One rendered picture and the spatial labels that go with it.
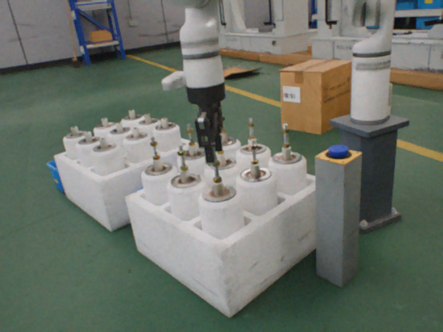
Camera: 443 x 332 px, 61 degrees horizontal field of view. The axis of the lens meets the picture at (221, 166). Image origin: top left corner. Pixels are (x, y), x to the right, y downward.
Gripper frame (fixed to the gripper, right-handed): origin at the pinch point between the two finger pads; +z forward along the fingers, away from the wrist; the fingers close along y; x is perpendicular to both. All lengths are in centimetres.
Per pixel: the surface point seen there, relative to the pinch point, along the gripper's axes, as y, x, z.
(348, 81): 127, -41, 15
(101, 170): 28, 44, 16
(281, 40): 335, 1, 13
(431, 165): 67, -64, 35
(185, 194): 2.4, 8.7, 11.3
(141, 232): 9.3, 25.6, 26.6
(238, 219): -2.1, -4.1, 15.1
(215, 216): -4.6, 0.2, 12.9
